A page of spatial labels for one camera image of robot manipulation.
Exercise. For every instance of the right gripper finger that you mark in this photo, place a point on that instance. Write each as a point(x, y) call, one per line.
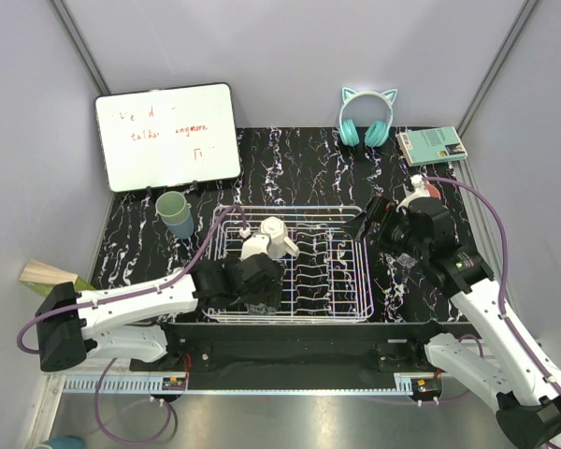
point(364, 231)
point(352, 226)

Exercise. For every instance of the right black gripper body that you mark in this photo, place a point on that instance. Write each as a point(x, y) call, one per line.
point(394, 235)

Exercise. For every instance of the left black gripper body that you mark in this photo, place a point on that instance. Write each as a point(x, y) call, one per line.
point(268, 295)

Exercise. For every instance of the clear glass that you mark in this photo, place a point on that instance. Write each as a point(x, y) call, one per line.
point(260, 309)
point(406, 261)

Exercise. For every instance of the pink plastic cup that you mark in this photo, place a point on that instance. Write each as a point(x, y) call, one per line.
point(433, 191)

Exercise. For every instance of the white faceted mug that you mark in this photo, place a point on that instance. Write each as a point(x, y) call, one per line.
point(280, 243)

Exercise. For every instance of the blue plastic cup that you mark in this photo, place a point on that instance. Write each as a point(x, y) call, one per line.
point(181, 224)

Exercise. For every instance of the green plastic cup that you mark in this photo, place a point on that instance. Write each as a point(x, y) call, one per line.
point(173, 207)

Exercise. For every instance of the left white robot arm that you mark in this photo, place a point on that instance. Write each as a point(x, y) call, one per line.
point(73, 326)

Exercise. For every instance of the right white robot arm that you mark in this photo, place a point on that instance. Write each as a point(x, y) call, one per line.
point(523, 387)

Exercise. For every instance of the teal paperback book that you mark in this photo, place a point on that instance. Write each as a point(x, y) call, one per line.
point(431, 146)

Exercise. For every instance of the teal cat-ear headphones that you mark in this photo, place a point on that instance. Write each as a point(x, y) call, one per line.
point(366, 107)

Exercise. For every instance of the white dry-erase board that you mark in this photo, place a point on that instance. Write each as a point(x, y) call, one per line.
point(169, 137)

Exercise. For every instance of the green box with wood top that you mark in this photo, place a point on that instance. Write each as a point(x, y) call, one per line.
point(41, 278)

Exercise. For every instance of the blue round object at bottom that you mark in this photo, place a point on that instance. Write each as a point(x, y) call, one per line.
point(62, 442)

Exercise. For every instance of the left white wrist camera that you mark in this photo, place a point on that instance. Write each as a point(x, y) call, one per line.
point(257, 243)

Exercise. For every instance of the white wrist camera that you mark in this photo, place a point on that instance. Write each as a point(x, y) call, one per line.
point(418, 190)
point(257, 243)

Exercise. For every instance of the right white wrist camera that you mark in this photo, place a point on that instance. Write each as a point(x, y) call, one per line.
point(418, 190)

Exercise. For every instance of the white wire dish rack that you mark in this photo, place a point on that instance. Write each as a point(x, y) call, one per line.
point(328, 283)

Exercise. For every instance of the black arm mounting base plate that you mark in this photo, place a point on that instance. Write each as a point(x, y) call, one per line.
point(297, 357)

